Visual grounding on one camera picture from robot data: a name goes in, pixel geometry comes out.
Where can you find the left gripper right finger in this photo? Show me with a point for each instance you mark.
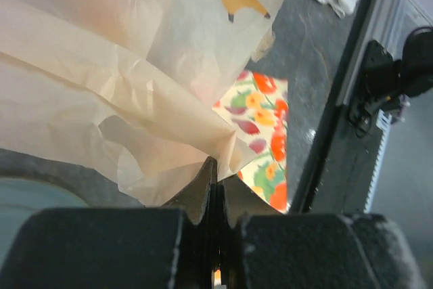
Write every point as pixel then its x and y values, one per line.
pixel 235 203

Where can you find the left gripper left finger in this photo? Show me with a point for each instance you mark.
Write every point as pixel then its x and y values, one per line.
pixel 196 246

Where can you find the banana print plastic bag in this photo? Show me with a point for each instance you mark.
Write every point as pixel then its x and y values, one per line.
pixel 127 87

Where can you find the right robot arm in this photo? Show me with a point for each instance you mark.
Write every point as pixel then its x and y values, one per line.
pixel 416 69

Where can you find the floral folded cloth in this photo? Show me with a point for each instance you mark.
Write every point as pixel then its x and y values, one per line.
pixel 257 106

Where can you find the grey green plate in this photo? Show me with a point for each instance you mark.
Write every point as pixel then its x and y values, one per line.
pixel 20 198

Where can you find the white slotted cable duct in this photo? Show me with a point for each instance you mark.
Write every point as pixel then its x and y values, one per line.
pixel 383 123

